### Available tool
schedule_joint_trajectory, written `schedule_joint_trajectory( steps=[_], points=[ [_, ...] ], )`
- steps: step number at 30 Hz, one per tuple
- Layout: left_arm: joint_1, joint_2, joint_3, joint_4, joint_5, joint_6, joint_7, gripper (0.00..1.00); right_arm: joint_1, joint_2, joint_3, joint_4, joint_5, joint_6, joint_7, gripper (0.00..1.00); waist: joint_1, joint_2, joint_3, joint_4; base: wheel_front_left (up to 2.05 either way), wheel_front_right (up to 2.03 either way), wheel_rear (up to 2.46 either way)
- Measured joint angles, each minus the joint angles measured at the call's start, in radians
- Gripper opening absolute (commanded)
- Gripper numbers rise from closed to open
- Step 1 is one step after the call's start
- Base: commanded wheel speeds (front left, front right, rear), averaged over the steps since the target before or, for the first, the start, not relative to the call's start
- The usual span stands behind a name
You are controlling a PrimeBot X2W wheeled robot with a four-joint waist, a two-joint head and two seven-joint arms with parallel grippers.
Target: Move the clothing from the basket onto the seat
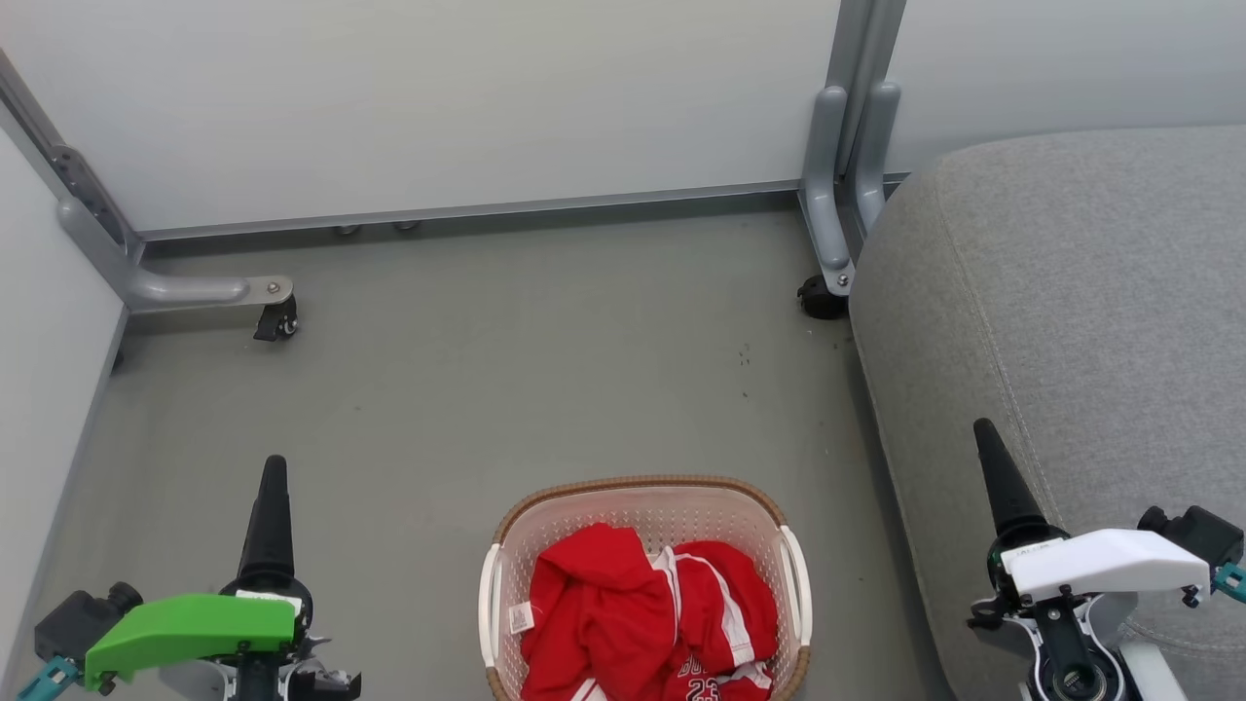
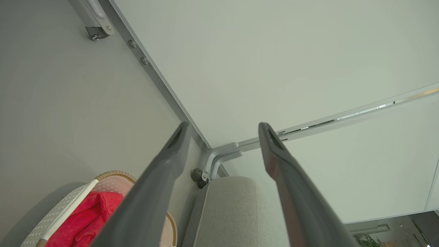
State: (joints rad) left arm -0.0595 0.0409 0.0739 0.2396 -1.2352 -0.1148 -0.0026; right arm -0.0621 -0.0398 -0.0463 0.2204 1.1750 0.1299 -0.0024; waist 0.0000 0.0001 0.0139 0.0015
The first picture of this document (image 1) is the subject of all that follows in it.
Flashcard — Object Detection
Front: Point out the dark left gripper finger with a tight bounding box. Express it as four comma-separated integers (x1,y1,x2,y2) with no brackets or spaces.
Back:
238,455,296,585

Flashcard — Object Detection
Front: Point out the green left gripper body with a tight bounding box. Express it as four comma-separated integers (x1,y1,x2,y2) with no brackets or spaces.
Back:
85,574,361,701

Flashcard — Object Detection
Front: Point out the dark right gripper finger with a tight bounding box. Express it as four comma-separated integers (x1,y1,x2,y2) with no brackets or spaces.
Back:
973,419,1050,542

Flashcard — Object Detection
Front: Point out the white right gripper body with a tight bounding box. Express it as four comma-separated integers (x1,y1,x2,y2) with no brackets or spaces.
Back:
969,529,1213,701

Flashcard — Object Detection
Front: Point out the red and white jersey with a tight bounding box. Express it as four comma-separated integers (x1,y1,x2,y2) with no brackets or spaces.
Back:
521,524,682,701

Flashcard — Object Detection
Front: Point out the red jersey with number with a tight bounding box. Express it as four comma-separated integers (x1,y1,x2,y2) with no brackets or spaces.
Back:
662,650,780,701

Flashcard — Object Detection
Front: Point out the grey fabric sofa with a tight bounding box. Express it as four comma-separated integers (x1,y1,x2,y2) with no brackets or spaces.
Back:
849,125,1246,701

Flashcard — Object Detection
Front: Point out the black caster wheel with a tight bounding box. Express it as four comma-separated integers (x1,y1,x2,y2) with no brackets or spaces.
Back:
797,274,853,320
253,295,300,343

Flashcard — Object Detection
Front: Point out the beige perforated laundry basket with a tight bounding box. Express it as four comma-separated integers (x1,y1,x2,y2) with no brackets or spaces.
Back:
477,475,814,701

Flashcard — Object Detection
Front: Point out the teal left cable connector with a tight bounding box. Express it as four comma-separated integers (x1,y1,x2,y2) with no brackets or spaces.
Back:
17,656,81,701

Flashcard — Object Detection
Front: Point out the grey partition bottom rail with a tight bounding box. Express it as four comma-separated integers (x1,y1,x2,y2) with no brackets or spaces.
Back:
136,175,809,241

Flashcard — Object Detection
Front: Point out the grey partition double post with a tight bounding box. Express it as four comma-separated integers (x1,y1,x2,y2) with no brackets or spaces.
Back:
798,0,908,298

